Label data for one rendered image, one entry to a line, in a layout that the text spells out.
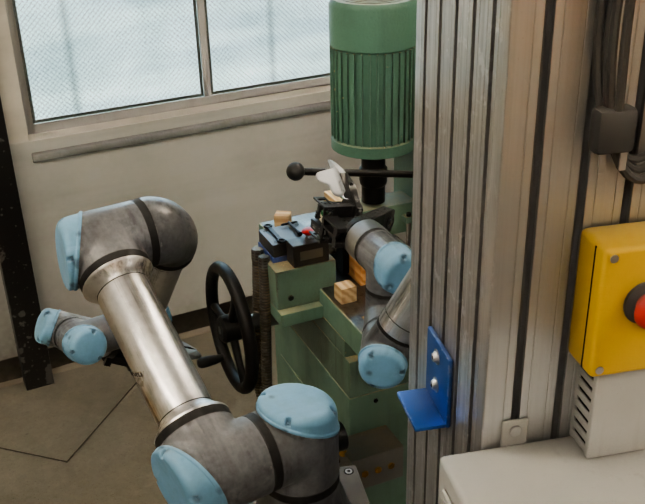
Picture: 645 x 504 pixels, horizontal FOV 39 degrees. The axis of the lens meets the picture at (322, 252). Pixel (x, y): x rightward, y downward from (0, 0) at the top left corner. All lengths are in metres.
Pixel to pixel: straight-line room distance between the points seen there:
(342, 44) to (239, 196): 1.63
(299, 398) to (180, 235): 0.35
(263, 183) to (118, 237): 1.96
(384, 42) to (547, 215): 0.99
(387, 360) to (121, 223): 0.47
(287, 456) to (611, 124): 0.70
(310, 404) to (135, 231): 0.40
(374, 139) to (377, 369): 0.58
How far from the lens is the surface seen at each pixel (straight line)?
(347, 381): 1.87
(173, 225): 1.48
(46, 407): 3.25
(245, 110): 3.25
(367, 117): 1.81
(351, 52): 1.78
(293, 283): 1.87
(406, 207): 1.97
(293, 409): 1.29
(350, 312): 1.81
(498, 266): 0.83
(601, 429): 0.93
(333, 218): 1.61
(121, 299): 1.39
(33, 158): 3.07
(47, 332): 1.90
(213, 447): 1.26
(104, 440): 3.04
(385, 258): 1.46
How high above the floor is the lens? 1.81
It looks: 26 degrees down
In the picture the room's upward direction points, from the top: 2 degrees counter-clockwise
